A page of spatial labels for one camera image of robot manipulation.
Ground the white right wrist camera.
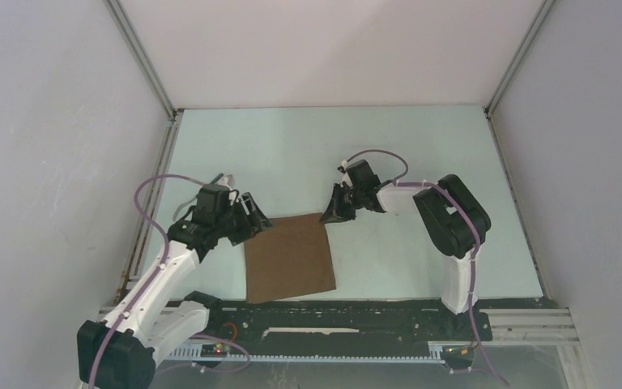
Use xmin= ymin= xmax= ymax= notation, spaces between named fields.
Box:
xmin=337 ymin=160 xmax=353 ymax=187

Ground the right corner aluminium post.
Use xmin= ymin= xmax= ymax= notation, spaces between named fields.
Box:
xmin=485 ymin=0 xmax=559 ymax=118

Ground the aluminium frame rail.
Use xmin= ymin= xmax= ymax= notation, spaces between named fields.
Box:
xmin=91 ymin=306 xmax=581 ymax=346

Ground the corner aluminium post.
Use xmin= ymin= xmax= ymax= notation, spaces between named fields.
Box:
xmin=485 ymin=0 xmax=559 ymax=118
xmin=104 ymin=0 xmax=177 ymax=121

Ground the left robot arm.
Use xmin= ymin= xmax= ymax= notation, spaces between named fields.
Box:
xmin=77 ymin=182 xmax=273 ymax=388

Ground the brown cloth napkin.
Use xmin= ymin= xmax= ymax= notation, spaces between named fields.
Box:
xmin=244 ymin=213 xmax=337 ymax=304

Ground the left corner aluminium post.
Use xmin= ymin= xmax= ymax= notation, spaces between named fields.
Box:
xmin=104 ymin=0 xmax=177 ymax=121

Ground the white toothed cable duct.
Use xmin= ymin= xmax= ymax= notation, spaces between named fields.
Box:
xmin=160 ymin=343 xmax=446 ymax=365

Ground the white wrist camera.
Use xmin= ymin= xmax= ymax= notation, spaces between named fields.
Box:
xmin=337 ymin=160 xmax=353 ymax=187
xmin=216 ymin=174 xmax=240 ymax=205

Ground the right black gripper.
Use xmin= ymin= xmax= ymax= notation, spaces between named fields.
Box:
xmin=322 ymin=182 xmax=365 ymax=223

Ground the fork with dark handle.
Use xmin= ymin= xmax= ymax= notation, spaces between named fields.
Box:
xmin=172 ymin=173 xmax=228 ymax=221

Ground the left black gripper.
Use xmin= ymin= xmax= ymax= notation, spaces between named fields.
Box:
xmin=215 ymin=192 xmax=273 ymax=246

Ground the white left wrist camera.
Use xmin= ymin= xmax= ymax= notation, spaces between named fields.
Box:
xmin=216 ymin=174 xmax=240 ymax=205

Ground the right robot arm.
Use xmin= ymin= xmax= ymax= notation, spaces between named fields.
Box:
xmin=320 ymin=160 xmax=492 ymax=339

